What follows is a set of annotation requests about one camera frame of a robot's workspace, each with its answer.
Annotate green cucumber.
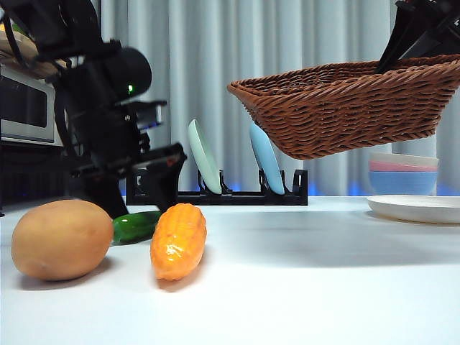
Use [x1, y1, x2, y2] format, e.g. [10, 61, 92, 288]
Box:
[111, 211, 162, 246]

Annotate orange corn cob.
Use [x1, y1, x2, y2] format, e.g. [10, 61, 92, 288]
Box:
[149, 203, 208, 281]

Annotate tan potato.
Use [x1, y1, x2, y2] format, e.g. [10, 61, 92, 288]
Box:
[10, 199, 114, 282]

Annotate brown wicker basket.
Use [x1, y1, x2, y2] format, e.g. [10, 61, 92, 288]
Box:
[226, 53, 460, 162]

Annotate pale green plate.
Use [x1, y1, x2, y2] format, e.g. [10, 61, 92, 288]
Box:
[187, 119, 223, 196]

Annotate black dish rack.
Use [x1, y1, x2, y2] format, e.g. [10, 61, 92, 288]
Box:
[125, 168, 309, 206]

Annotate black metal shelf rack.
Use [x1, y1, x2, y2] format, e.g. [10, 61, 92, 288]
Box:
[0, 139, 96, 219]

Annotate light blue plate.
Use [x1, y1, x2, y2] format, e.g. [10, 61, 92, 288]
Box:
[249, 121, 286, 195]

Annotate beige bowl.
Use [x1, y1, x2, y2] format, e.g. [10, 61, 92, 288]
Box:
[369, 152, 440, 168]

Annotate silver toaster oven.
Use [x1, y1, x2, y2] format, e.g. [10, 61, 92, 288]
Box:
[0, 64, 65, 147]

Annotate pink bowl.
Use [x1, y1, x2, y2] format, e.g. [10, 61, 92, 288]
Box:
[369, 160, 439, 173]

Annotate grey curtain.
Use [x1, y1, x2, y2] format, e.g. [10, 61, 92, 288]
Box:
[96, 0, 460, 198]

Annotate blue bowl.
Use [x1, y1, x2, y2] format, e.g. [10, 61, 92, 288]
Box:
[369, 170, 438, 197]

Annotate cream white plate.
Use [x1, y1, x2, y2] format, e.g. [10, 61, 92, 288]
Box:
[366, 195, 460, 226]

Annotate wooden cutting board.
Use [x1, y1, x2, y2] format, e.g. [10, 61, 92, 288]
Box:
[0, 30, 69, 78]

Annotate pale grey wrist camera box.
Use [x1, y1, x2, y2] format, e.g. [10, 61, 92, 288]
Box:
[136, 100, 168, 130]

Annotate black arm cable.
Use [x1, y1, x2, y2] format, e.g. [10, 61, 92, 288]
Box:
[1, 10, 22, 58]

